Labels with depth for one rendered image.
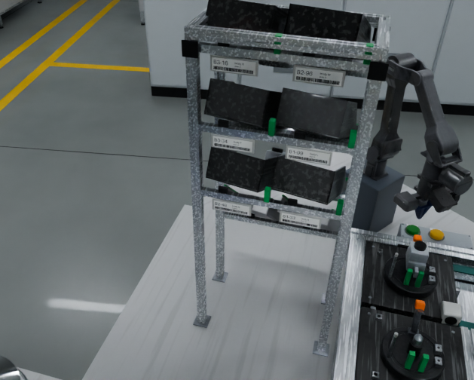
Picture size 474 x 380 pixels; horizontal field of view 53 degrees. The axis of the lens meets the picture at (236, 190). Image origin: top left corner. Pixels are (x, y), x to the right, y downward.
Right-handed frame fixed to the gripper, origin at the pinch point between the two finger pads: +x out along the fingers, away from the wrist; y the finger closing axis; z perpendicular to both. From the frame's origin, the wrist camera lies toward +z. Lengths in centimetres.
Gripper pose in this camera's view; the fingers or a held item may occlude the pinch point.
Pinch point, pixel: (421, 209)
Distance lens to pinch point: 149.7
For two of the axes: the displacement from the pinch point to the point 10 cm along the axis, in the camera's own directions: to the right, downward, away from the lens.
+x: -0.2, 8.0, 6.0
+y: 9.2, -2.2, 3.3
